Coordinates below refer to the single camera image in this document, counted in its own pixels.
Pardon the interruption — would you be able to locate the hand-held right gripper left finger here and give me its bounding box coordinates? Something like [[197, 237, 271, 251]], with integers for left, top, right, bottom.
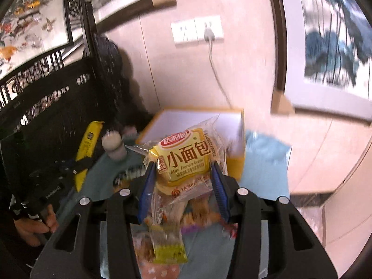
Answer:
[[30, 160, 159, 279]]

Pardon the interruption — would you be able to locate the white lidded cup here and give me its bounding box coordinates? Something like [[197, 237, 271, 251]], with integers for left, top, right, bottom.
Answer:
[[101, 131, 127, 162]]

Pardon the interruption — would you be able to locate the framed flower painting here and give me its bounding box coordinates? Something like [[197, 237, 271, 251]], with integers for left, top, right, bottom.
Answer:
[[0, 0, 75, 80]]

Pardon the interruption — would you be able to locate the framed blue-green painting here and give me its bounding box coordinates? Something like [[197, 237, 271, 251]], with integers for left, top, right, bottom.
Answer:
[[266, 0, 372, 123]]

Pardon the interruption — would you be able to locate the person's left hand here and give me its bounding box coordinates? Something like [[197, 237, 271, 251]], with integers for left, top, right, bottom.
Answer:
[[13, 203, 59, 247]]

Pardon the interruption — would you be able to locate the yellow-green snack packet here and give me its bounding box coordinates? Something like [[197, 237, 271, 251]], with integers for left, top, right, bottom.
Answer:
[[149, 226, 188, 264]]

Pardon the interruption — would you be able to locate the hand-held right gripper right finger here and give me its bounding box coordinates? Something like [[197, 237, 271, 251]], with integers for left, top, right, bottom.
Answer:
[[209, 161, 339, 279]]

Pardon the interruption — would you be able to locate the long yellow snack bar packet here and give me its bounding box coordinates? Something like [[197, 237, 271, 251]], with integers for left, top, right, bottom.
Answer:
[[73, 121, 106, 192]]

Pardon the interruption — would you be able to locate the light blue printed blanket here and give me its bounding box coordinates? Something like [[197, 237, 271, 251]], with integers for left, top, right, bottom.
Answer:
[[55, 130, 292, 279]]

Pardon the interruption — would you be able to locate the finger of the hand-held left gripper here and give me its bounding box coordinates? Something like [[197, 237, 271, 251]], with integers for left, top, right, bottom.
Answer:
[[60, 160, 88, 177]]

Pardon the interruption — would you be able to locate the yellow bread packet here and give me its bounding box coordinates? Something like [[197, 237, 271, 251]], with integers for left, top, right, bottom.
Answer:
[[127, 116, 231, 207]]

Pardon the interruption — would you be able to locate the yellow cardboard box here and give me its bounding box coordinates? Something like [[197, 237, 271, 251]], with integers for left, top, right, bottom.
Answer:
[[136, 107, 246, 181]]

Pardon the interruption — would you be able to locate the white wall socket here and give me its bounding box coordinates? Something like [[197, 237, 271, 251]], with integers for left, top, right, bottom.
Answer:
[[194, 16, 224, 43], [170, 19, 198, 46]]

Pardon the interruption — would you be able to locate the white plug with cable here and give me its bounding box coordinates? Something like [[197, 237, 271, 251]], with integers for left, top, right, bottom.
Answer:
[[203, 27, 235, 110]]

